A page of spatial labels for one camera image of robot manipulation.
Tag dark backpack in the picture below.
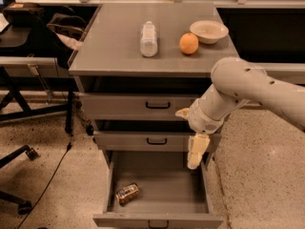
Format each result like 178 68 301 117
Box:
47 13 87 50

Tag black office chair base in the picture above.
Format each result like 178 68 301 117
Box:
0 144 40 216

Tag orange fruit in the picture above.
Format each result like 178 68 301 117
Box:
179 33 198 54

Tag grey bottom drawer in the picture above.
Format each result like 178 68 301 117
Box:
93 152 223 229

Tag grey middle drawer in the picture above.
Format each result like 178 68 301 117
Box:
93 131 222 153

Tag dark bag on desk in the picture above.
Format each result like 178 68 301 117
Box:
3 3 45 26

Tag grey drawer cabinet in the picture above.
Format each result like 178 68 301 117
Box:
68 2 248 229

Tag black floor cable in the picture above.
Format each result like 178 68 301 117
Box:
14 136 73 229

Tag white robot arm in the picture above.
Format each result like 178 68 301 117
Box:
175 57 305 170

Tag clear plastic water bottle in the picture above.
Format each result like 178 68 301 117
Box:
140 21 158 57

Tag white bowl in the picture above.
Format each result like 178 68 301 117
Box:
190 20 229 45

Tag orange drink can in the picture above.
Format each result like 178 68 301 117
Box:
115 183 140 205

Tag black desk with legs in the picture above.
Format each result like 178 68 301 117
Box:
0 25 76 133

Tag grey top drawer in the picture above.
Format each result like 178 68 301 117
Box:
80 93 197 121

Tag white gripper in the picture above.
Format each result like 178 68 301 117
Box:
175 98 224 170

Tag grey drawer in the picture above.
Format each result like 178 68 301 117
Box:
80 93 197 121
93 152 223 229
93 131 222 153

